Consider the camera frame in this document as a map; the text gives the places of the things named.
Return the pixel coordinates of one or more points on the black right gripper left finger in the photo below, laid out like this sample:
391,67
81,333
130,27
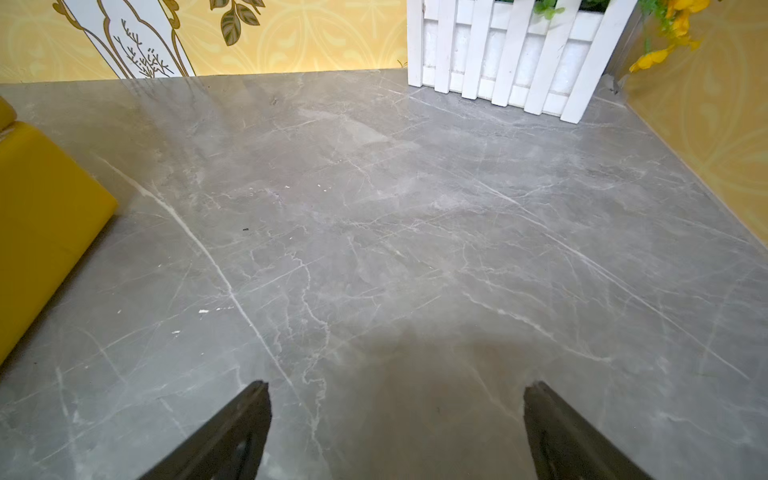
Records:
228,446

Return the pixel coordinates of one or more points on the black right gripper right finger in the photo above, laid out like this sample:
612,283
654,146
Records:
564,445

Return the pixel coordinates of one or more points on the yellow three-drawer cabinet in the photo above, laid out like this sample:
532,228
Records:
51,212

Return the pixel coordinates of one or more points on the white picket fence flower planter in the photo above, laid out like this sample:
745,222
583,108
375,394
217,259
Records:
545,57

